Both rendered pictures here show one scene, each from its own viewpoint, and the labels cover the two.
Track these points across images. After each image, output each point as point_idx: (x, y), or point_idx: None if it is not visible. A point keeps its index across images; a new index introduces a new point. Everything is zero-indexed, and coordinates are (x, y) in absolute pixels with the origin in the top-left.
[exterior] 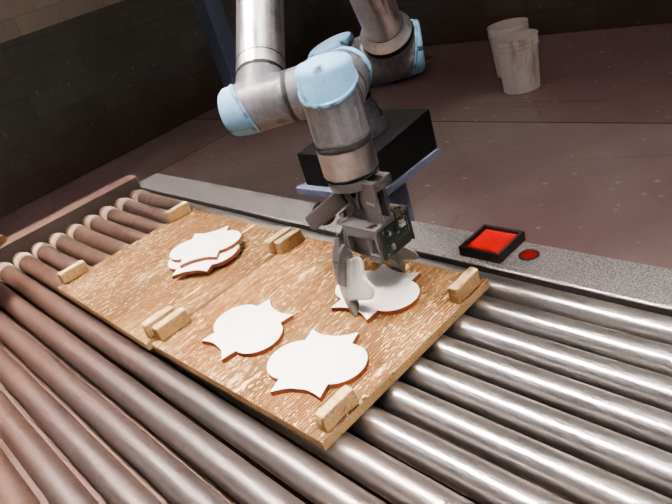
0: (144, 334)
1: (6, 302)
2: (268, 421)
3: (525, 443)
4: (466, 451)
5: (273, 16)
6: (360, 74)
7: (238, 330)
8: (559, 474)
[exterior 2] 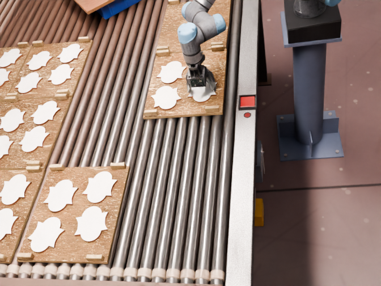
0: None
1: None
2: None
3: (165, 152)
4: (158, 143)
5: None
6: (204, 34)
7: (169, 71)
8: (160, 162)
